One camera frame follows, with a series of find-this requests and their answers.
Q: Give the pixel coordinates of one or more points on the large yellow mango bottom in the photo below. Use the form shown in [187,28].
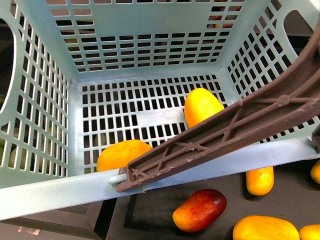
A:
[258,227]

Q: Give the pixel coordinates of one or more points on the light blue plastic basket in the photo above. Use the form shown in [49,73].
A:
[88,74]

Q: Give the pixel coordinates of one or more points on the yellow mango on shelf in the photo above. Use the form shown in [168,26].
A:
[260,182]

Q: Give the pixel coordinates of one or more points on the yellow mango basket front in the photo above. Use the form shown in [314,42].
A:
[120,154]

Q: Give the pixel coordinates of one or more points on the red yellow mango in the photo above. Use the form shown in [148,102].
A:
[200,210]

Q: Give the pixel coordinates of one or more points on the brown basket handle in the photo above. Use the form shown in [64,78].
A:
[290,100]

